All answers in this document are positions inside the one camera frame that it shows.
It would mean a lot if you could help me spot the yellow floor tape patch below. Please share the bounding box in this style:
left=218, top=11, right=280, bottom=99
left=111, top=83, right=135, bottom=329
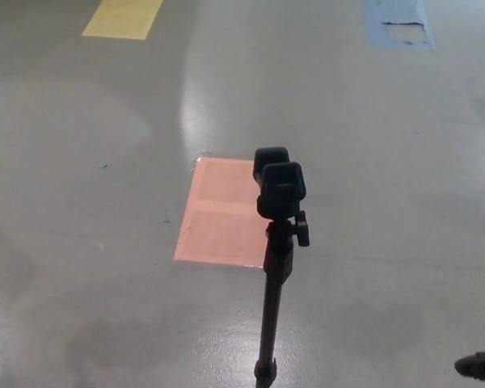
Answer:
left=81, top=0, right=164, bottom=40

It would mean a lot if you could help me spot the black phone stand tripod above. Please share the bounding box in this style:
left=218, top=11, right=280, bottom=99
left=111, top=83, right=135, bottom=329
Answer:
left=252, top=145, right=311, bottom=388

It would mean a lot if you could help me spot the torn blue floor tape patch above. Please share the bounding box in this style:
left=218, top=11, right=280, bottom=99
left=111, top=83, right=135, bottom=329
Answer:
left=365, top=0, right=437, bottom=51

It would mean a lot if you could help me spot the pink floor tape patch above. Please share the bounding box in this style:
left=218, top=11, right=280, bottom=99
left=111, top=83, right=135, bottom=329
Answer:
left=173, top=155, right=270, bottom=268

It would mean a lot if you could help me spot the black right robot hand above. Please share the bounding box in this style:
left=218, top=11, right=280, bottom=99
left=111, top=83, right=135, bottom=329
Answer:
left=453, top=351, right=485, bottom=382

